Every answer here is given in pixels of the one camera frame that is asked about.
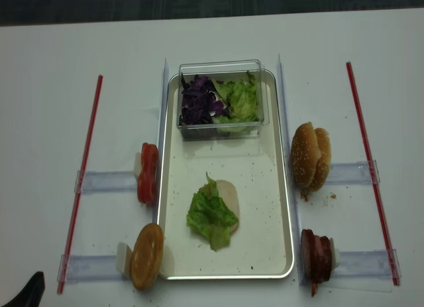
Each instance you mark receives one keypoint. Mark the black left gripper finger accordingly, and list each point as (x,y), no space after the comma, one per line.
(31,294)

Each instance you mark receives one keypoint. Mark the tomato slices pair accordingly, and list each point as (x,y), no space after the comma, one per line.
(146,188)

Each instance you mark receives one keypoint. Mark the white tomato pusher block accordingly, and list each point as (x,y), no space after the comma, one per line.
(137,165)

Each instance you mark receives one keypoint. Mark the lettuce leaf on bun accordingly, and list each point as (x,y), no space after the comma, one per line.
(209,217)

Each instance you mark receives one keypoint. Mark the green lettuce in container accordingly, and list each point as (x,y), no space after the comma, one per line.
(240,99)

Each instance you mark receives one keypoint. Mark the meat patty slices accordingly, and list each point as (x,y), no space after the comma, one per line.
(318,258)

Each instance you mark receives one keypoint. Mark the white meat pusher block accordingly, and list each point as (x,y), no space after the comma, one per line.
(335,255)

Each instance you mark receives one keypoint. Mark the clear track lower left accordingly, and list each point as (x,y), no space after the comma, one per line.
(81,268)

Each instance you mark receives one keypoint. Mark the clear track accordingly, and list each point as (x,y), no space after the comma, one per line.
(92,182)
(361,172)
(81,268)
(371,271)

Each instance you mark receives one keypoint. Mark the white bun pusher block left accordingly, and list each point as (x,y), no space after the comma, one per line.
(124,256)

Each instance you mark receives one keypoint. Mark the golden round bun bottom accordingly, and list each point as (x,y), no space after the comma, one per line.
(147,256)

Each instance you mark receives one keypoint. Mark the clear track upper left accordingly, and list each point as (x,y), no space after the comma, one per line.
(92,182)

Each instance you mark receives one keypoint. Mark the silver metal tray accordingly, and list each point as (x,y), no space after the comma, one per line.
(262,244)

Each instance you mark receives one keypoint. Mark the bottom bun slice on tray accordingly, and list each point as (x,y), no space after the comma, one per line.
(228,193)

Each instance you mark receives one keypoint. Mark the purple cabbage shreds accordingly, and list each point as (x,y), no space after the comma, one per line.
(201,102)

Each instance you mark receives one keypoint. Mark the clear plastic salad container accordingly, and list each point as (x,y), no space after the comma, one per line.
(225,72)

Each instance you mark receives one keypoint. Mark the sesame bun front half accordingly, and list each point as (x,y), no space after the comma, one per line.
(304,154)

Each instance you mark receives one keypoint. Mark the sesame bun half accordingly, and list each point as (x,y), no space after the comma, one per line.
(304,154)
(324,163)

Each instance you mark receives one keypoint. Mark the sesame bun rear half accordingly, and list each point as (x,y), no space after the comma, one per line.
(324,163)

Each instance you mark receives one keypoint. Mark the clear track lower right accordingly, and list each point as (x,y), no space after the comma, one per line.
(371,271)

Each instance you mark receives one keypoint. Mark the clear track upper right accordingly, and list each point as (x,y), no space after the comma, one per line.
(361,172)

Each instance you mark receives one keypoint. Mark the left red rail strip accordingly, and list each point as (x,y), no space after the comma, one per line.
(70,236)

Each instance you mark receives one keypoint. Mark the red rail strip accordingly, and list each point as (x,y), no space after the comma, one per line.
(393,261)
(70,236)

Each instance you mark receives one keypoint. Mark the right red rail strip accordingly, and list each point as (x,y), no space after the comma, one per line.
(393,261)

